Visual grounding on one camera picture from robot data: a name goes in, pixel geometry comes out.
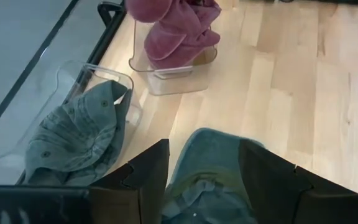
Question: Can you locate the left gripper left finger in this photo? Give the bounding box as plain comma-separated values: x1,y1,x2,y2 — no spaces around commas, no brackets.
88,138,171,224

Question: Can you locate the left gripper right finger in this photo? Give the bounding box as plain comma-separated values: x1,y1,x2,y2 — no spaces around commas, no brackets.
239,139,357,224

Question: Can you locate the dark grey cloth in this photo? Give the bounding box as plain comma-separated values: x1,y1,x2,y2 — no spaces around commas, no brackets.
162,127,265,224

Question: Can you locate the green baseball cap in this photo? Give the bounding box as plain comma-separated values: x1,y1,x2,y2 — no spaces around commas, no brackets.
22,80,133,187

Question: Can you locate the clear plastic bin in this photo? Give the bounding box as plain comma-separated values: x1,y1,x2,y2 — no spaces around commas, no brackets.
0,60,144,187
128,18,219,96

